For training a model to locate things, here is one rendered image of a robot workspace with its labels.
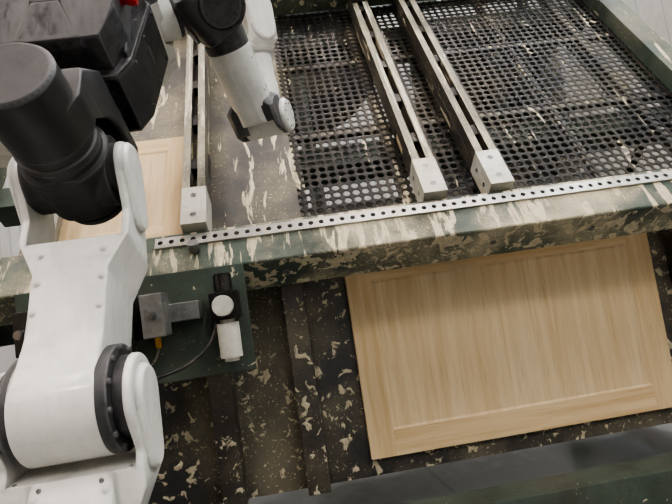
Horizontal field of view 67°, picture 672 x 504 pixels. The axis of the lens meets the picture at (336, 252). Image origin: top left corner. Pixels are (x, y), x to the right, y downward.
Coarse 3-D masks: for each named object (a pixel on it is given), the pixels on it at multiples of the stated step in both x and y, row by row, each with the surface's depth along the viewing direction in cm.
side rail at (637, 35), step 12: (588, 0) 195; (600, 0) 189; (612, 0) 189; (600, 12) 190; (612, 12) 183; (624, 12) 183; (612, 24) 184; (624, 24) 178; (636, 24) 178; (624, 36) 179; (636, 36) 173; (648, 36) 173; (660, 36) 173; (636, 48) 174; (648, 48) 168; (660, 48) 168; (648, 60) 169; (660, 60) 164; (660, 72) 165
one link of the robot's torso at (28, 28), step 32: (0, 0) 76; (32, 0) 76; (64, 0) 76; (96, 0) 76; (128, 0) 81; (160, 0) 93; (0, 32) 74; (32, 32) 75; (64, 32) 75; (96, 32) 75; (128, 32) 83; (160, 32) 94; (64, 64) 79; (96, 64) 79; (128, 64) 82; (160, 64) 95; (128, 96) 85; (128, 128) 96
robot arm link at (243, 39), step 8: (240, 24) 102; (232, 32) 101; (240, 32) 102; (224, 40) 101; (232, 40) 101; (240, 40) 102; (248, 40) 105; (208, 48) 103; (216, 48) 101; (224, 48) 101; (232, 48) 102; (216, 56) 103
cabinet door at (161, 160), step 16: (144, 144) 147; (160, 144) 147; (176, 144) 147; (144, 160) 143; (160, 160) 143; (176, 160) 143; (144, 176) 139; (160, 176) 139; (176, 176) 139; (160, 192) 135; (176, 192) 135; (160, 208) 132; (176, 208) 131; (64, 224) 128; (80, 224) 128; (112, 224) 129; (160, 224) 128; (176, 224) 128; (64, 240) 125
